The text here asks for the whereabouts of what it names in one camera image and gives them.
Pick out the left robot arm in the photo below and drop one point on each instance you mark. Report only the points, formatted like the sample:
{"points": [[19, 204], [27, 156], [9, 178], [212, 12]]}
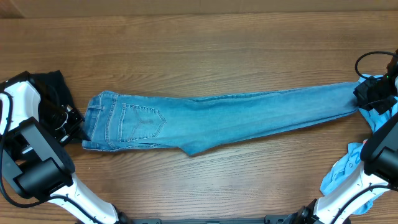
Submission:
{"points": [[38, 119]]}

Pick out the blue denim jeans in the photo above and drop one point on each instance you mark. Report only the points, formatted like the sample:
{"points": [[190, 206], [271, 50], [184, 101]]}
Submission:
{"points": [[116, 122]]}

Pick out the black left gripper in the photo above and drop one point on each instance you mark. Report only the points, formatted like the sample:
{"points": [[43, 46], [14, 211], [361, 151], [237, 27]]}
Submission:
{"points": [[78, 119]]}

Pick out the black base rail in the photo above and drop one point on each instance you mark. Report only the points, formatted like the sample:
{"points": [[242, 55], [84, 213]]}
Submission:
{"points": [[268, 219]]}

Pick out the black folded garment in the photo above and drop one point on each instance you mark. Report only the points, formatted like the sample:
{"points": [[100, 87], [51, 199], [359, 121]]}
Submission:
{"points": [[54, 97]]}

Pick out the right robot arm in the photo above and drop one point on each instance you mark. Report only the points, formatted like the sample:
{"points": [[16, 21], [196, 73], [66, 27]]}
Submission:
{"points": [[376, 171]]}

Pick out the light blue t-shirt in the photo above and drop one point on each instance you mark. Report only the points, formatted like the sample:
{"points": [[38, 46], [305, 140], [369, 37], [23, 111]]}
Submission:
{"points": [[344, 167]]}

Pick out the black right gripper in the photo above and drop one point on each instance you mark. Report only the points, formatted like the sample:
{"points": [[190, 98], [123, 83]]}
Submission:
{"points": [[367, 97]]}

